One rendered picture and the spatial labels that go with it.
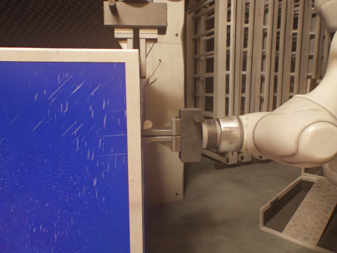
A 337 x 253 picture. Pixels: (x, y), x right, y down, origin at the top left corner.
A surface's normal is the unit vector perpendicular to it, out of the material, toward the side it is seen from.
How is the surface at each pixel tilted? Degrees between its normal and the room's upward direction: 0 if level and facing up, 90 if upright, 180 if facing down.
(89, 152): 90
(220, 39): 90
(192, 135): 90
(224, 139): 90
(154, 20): 80
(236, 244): 0
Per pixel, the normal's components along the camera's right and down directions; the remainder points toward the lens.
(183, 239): 0.00, -0.99
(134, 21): 0.07, -0.04
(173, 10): 0.42, 0.13
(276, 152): -0.86, 0.48
